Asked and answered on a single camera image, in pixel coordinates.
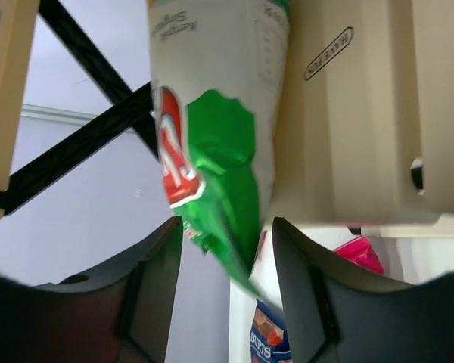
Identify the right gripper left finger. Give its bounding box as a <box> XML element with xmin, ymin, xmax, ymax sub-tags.
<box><xmin>0</xmin><ymin>217</ymin><xmax>182</xmax><ymax>362</ymax></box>

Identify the blue Burts chilli bag right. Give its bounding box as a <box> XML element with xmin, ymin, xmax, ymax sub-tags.
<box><xmin>249</xmin><ymin>300</ymin><xmax>292</xmax><ymax>363</ymax></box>

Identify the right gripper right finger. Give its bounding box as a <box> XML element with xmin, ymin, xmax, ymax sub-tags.
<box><xmin>272</xmin><ymin>217</ymin><xmax>454</xmax><ymax>362</ymax></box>

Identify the pink Real chips bag centre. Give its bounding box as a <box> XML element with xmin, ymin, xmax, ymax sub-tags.
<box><xmin>333</xmin><ymin>236</ymin><xmax>384</xmax><ymax>275</ymax></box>

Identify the beige three-tier shelf rack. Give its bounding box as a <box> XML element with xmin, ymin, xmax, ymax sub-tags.
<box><xmin>0</xmin><ymin>1</ymin><xmax>454</xmax><ymax>234</ymax></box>

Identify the green Chuba bag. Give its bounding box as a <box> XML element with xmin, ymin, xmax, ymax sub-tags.
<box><xmin>147</xmin><ymin>1</ymin><xmax>290</xmax><ymax>294</ymax></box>

